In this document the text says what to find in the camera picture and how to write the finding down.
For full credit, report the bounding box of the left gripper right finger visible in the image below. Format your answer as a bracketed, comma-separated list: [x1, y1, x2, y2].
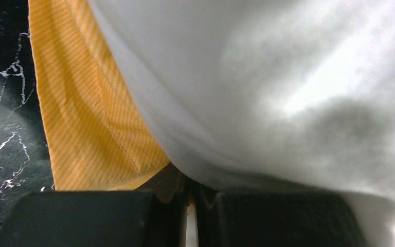
[194, 183, 366, 246]

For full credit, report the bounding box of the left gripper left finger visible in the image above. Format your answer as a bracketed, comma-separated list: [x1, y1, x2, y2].
[0, 165, 187, 246]

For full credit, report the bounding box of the yellow and blue pillowcase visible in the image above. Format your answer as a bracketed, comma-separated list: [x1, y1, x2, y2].
[28, 1, 169, 191]

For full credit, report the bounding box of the white pillow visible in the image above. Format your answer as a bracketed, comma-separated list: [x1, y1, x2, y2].
[89, 1, 395, 246]

